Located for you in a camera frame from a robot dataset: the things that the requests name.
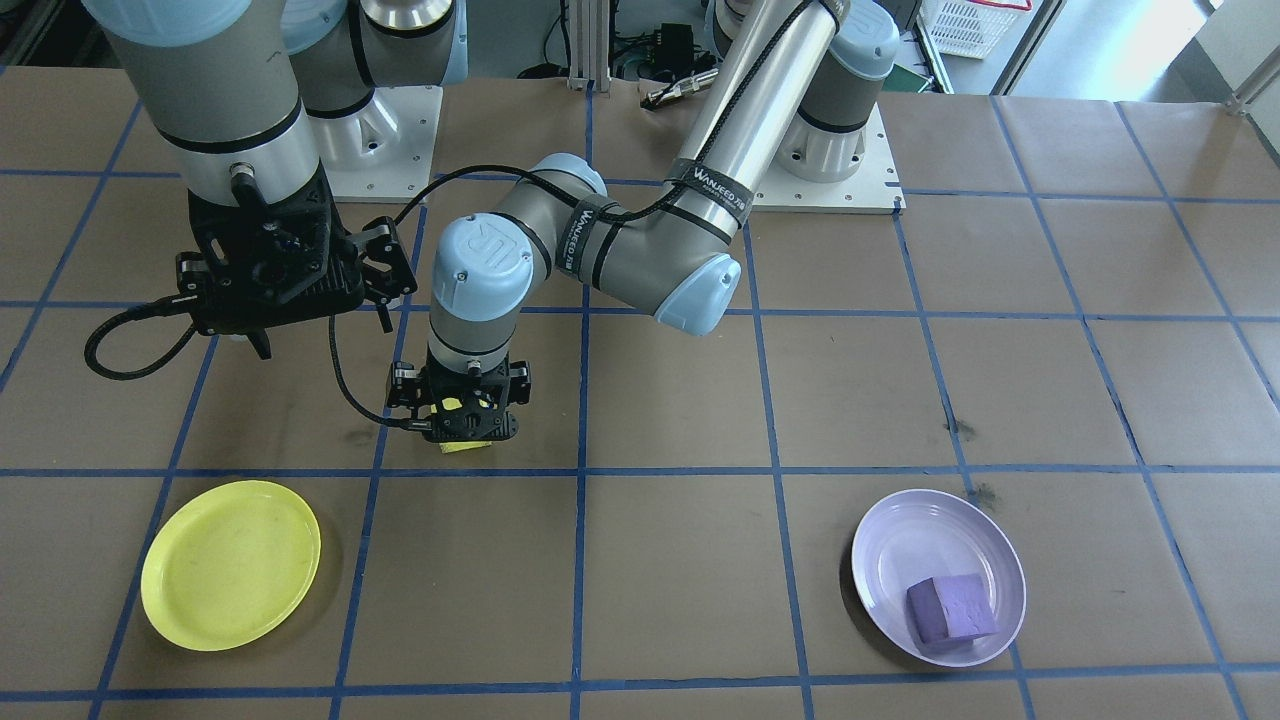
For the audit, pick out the yellow plate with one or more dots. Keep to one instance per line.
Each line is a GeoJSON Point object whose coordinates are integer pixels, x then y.
{"type": "Point", "coordinates": [230, 565]}

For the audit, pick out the white square base plate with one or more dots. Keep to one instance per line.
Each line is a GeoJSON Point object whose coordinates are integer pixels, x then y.
{"type": "Point", "coordinates": [830, 195]}
{"type": "Point", "coordinates": [385, 170]}

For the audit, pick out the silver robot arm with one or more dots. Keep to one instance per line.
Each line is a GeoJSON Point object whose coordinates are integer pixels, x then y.
{"type": "Point", "coordinates": [720, 130]}
{"type": "Point", "coordinates": [215, 90]}

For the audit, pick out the purple foam block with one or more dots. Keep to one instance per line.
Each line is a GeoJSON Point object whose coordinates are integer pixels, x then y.
{"type": "Point", "coordinates": [952, 608]}

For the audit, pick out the purple plate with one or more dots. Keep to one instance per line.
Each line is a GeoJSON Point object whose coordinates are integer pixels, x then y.
{"type": "Point", "coordinates": [935, 540]}

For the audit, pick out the aluminium bar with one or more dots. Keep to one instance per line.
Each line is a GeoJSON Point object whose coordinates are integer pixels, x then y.
{"type": "Point", "coordinates": [1255, 90]}

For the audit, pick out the small black box device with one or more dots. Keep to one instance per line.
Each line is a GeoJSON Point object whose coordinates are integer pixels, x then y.
{"type": "Point", "coordinates": [677, 42]}

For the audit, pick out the silver hand tool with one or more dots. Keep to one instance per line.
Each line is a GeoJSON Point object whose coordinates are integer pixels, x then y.
{"type": "Point", "coordinates": [680, 90]}

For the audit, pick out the yellow foam block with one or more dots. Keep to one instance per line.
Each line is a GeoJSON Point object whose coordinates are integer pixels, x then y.
{"type": "Point", "coordinates": [465, 448]}

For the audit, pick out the white plastic basket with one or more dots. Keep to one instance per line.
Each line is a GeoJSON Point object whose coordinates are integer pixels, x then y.
{"type": "Point", "coordinates": [965, 25]}

